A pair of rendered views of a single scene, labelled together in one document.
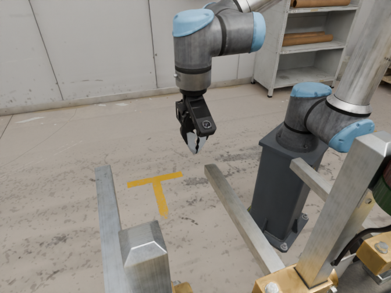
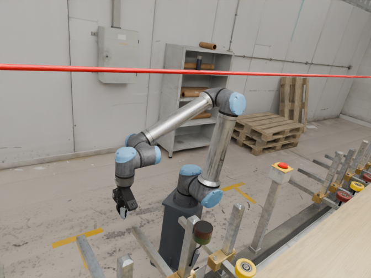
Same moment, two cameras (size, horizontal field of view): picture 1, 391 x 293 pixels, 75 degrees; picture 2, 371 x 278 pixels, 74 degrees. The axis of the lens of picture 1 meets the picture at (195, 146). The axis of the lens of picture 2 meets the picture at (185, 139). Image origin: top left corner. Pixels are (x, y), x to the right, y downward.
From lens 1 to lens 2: 58 cm
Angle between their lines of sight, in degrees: 22
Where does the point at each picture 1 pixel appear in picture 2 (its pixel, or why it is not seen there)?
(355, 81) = (209, 170)
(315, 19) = not seen: hidden behind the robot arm
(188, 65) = (123, 175)
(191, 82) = (124, 182)
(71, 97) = not seen: outside the picture
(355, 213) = (191, 243)
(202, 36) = (131, 162)
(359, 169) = (189, 228)
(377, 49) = (216, 155)
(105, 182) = (85, 244)
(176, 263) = not seen: outside the picture
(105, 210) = (89, 258)
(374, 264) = (213, 266)
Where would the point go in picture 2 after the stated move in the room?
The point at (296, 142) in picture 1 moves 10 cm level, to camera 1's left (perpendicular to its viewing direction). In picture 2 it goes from (184, 201) to (170, 203)
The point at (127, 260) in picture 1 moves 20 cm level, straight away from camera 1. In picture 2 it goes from (123, 265) to (90, 222)
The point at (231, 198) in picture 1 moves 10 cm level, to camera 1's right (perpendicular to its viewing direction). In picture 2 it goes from (147, 244) to (170, 241)
